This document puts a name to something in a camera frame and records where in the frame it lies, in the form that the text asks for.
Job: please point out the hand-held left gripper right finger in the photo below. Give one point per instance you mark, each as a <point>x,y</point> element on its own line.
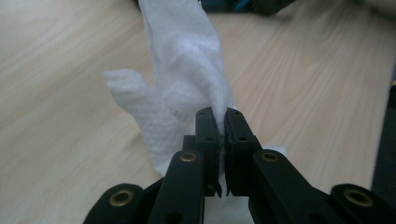
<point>238,140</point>

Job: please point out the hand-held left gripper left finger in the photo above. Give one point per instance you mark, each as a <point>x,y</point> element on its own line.
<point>208,140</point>

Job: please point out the white wet wipe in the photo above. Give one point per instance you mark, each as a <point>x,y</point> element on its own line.
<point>186,62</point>

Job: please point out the blue toy car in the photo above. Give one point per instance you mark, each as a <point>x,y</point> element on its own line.
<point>243,5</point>

